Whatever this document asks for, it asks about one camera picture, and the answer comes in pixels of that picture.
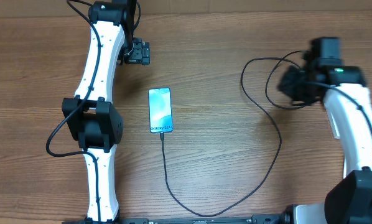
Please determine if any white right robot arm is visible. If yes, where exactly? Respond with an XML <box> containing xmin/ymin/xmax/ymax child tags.
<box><xmin>277</xmin><ymin>37</ymin><xmax>372</xmax><ymax>224</ymax></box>

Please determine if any blue Galaxy smartphone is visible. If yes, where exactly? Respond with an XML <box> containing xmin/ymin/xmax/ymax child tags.
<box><xmin>148</xmin><ymin>88</ymin><xmax>173</xmax><ymax>133</ymax></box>

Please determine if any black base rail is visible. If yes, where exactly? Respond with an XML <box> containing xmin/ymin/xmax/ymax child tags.
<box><xmin>61</xmin><ymin>213</ymin><xmax>288</xmax><ymax>224</ymax></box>

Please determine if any black charger cable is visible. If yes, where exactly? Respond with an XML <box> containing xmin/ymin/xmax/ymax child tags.
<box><xmin>159</xmin><ymin>50</ymin><xmax>313</xmax><ymax>218</ymax></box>

